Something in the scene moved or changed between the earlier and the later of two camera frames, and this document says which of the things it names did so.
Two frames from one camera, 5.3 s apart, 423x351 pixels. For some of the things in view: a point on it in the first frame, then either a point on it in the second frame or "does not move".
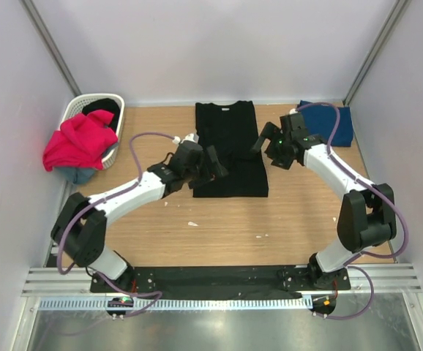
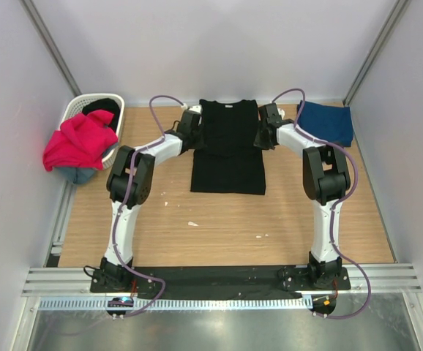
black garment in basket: x=107 y=105 does not move
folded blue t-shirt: x=322 y=120 does not move
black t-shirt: x=233 y=131 does not move
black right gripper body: x=279 y=153 to x=260 y=140
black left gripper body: x=197 y=175 to x=198 y=137
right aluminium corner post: x=399 y=9 does not move
